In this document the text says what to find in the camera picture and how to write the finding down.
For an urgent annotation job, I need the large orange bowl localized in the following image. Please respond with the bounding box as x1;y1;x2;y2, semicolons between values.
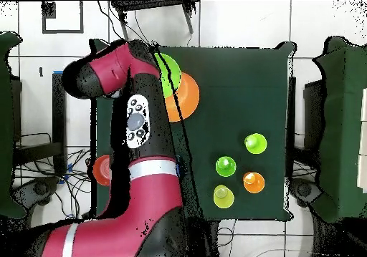
164;72;201;123

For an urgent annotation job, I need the large light green bowl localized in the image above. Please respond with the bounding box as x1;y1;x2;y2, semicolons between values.
153;52;182;99

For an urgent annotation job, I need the dark green tablecloth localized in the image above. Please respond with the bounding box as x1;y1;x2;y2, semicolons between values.
89;38;296;221

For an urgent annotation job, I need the lime green cup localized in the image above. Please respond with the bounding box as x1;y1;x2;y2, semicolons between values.
244;132;268;155

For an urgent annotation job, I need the yellow cup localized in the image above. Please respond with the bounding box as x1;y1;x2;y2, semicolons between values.
213;184;235;210

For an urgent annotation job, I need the orange cup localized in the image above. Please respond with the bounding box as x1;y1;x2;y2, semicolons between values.
242;171;266;194

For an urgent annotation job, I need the small red-orange bowl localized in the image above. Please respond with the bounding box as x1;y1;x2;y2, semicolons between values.
92;154;113;187

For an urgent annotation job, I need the black metal stand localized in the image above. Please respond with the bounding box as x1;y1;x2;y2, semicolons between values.
12;72;67;178
286;76;325;160

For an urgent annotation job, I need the neighbouring green covered table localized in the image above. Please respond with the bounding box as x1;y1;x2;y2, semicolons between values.
0;31;27;219
313;36;367;223

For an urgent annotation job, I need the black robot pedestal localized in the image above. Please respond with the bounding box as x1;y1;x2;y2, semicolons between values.
197;219;221;257

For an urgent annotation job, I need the black camera tripod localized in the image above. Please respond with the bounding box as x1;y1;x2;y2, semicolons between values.
110;0;199;42

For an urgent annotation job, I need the grey square frame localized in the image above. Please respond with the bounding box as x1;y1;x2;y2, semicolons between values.
42;0;85;34

